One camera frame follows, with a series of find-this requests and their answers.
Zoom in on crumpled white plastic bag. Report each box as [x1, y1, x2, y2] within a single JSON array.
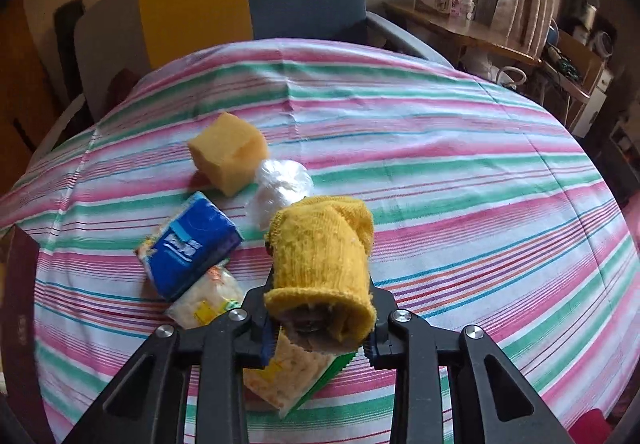
[[245, 158, 315, 231]]

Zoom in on yellow knit cloth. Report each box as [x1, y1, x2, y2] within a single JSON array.
[[263, 194, 378, 355]]

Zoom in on person's red pants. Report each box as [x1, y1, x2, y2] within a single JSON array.
[[575, 406, 621, 444]]

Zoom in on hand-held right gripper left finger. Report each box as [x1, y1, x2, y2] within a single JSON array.
[[60, 269, 277, 444]]

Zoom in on wooden desk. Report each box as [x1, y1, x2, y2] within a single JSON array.
[[384, 2, 543, 70]]

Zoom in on green-edged noodle snack packet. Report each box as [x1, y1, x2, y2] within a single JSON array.
[[242, 331, 361, 420]]

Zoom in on wooden side cabinet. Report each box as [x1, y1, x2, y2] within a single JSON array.
[[542, 29, 616, 135]]

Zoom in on clear noodle snack packet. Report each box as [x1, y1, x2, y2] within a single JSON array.
[[165, 261, 246, 330]]

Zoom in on blue tissue pack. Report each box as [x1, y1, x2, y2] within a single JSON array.
[[134, 191, 245, 302]]

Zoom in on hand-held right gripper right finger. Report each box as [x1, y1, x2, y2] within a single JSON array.
[[362, 274, 576, 444]]

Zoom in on yellow sponge block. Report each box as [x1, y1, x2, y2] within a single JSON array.
[[186, 111, 269, 197]]

